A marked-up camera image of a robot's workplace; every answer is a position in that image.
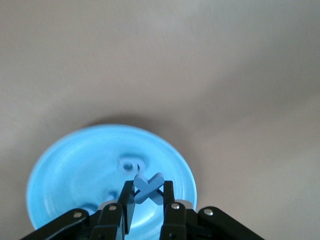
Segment blue foam digit six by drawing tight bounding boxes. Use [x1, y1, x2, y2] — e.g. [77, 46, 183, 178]
[118, 156, 145, 175]

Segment brown table cover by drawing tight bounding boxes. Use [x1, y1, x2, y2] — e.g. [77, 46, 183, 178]
[0, 0, 320, 240]

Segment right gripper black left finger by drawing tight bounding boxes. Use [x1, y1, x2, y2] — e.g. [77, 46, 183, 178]
[18, 180, 136, 240]

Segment blue letter X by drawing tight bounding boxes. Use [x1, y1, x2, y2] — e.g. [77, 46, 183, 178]
[133, 172, 166, 205]

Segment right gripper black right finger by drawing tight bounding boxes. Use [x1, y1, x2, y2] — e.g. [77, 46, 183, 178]
[159, 180, 266, 240]

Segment blue plate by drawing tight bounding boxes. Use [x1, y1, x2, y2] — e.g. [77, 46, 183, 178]
[25, 124, 198, 237]

